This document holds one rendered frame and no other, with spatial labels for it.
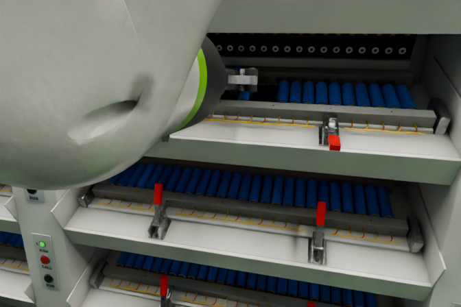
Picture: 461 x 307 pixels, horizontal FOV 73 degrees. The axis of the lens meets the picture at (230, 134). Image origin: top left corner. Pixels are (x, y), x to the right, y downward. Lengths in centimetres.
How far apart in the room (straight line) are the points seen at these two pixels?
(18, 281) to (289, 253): 60
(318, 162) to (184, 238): 26
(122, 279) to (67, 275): 11
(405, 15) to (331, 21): 8
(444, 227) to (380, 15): 29
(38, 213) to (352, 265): 55
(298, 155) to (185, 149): 17
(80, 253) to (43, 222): 10
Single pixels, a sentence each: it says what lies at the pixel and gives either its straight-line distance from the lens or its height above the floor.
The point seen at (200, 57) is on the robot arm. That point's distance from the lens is 22.
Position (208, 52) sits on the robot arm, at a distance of 24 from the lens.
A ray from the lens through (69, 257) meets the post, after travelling 71.
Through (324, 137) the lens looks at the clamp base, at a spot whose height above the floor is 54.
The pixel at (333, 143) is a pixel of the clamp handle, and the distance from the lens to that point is 38.
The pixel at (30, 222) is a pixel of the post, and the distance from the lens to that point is 71.
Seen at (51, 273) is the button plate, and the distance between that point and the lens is 75.
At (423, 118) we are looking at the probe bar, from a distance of 50.
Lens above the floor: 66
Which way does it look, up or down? 17 degrees down
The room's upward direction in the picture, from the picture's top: 1 degrees clockwise
